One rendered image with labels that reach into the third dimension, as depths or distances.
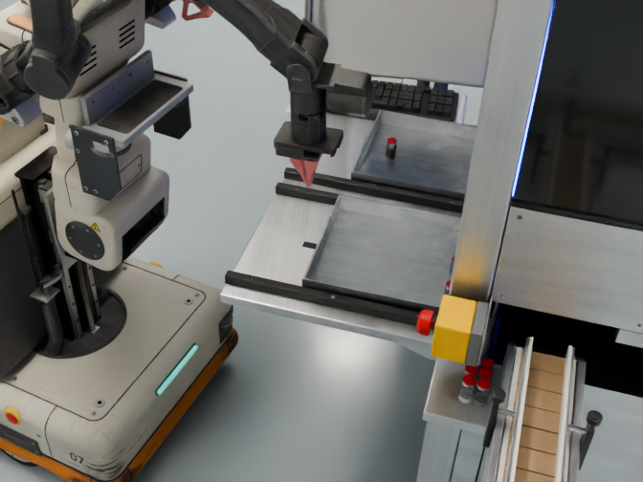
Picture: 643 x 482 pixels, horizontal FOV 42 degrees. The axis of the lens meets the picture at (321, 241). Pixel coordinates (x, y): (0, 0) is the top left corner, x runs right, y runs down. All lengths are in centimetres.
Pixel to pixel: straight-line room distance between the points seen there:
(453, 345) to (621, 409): 34
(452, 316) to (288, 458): 116
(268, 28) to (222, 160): 218
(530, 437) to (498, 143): 43
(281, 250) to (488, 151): 56
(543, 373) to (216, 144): 234
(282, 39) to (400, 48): 107
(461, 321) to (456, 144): 72
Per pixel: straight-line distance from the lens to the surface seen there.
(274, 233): 163
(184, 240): 300
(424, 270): 157
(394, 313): 145
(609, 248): 125
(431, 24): 223
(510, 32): 108
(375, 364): 257
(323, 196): 170
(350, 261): 157
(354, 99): 128
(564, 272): 128
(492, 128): 115
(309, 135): 134
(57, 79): 145
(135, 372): 221
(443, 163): 185
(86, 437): 212
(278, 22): 123
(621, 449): 156
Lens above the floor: 192
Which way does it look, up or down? 40 degrees down
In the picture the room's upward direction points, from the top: 2 degrees clockwise
